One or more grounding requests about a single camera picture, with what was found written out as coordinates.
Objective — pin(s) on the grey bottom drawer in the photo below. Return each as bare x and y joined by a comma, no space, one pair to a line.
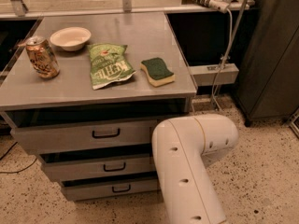
110,189

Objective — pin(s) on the grey drawer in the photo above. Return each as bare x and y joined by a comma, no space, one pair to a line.
110,189
112,166
86,135

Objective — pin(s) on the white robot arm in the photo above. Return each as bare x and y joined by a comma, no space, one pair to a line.
178,147

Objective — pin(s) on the grey metal drawer cabinet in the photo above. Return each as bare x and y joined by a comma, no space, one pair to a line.
27,100

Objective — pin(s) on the grey top drawer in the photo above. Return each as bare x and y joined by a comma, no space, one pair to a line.
86,135

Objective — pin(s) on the grey middle drawer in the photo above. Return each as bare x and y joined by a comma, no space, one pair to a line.
112,166

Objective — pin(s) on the green yellow sponge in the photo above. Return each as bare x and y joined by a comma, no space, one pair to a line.
157,72

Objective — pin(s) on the green chip bag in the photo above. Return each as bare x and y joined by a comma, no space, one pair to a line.
108,64

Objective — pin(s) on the white paper bowl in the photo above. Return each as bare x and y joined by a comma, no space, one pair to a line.
71,38

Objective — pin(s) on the dark cabinet on right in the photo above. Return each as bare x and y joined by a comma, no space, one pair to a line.
268,80

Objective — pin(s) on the white round plug adapter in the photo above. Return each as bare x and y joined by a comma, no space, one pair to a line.
219,5

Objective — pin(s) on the crushed gold soda can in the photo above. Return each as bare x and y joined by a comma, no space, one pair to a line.
42,56

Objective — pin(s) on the grey metal bracket beam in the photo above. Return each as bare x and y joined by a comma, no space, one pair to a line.
208,75

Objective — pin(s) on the grey metal shelf rail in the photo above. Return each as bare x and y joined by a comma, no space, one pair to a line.
93,3

